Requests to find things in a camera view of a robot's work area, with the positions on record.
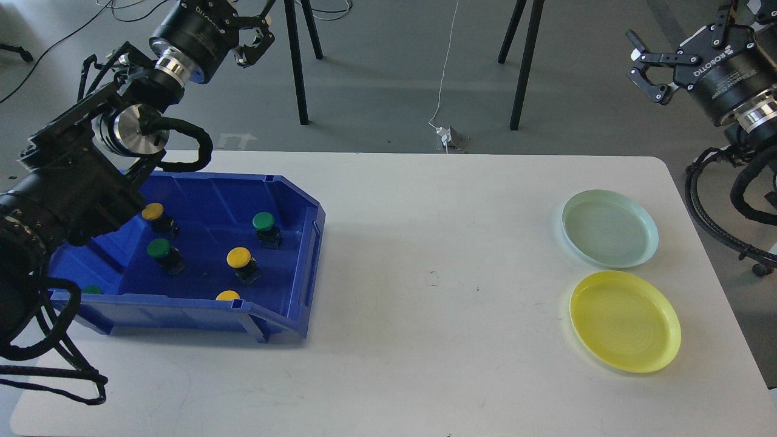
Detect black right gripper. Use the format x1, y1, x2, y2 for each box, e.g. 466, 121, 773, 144
626, 25, 775, 127

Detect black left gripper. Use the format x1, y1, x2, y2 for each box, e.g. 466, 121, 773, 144
149, 0, 276, 84

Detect yellow button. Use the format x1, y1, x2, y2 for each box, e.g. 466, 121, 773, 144
226, 246, 261, 285
141, 202, 180, 239

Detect green button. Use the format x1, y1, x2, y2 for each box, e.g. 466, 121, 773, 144
145, 238, 187, 276
252, 211, 283, 249
81, 285, 103, 295

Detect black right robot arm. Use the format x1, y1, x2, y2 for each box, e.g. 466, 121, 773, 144
626, 23, 775, 277

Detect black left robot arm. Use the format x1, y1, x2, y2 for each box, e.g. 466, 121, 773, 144
2, 1, 274, 405

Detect light green plate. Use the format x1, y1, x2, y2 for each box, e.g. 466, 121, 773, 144
560, 190, 660, 270

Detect yellow plate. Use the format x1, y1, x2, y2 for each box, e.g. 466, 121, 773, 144
568, 271, 682, 374

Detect yellow button front edge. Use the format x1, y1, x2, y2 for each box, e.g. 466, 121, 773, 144
215, 290, 241, 302

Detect black left tripod legs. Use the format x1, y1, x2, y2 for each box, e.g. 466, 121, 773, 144
283, 1, 323, 126

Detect black tripod legs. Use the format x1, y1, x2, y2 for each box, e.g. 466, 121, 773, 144
283, 1, 323, 126
497, 1, 545, 132

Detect black right tripod legs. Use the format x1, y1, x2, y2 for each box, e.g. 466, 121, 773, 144
497, 1, 545, 132

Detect floor power socket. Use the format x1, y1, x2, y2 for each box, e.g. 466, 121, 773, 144
435, 126, 469, 153

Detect blue plastic bin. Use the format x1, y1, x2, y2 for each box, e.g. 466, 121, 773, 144
48, 172, 325, 343

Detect black cables on floor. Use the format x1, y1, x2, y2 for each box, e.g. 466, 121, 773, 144
0, 0, 354, 104

